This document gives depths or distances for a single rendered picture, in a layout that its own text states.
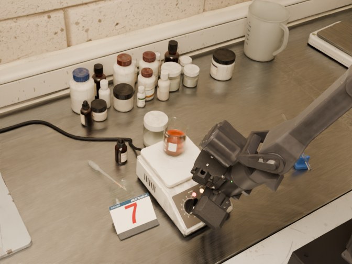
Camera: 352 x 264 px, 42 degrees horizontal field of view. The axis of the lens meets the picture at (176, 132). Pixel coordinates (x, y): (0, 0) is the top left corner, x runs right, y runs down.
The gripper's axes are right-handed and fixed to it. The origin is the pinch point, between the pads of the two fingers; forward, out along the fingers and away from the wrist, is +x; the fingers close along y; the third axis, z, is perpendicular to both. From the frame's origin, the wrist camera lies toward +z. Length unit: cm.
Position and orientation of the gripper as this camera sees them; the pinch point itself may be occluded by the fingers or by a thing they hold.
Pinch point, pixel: (217, 188)
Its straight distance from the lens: 94.9
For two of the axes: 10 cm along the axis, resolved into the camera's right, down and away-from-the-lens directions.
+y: -5.2, 7.2, -4.7
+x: -3.4, 3.3, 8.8
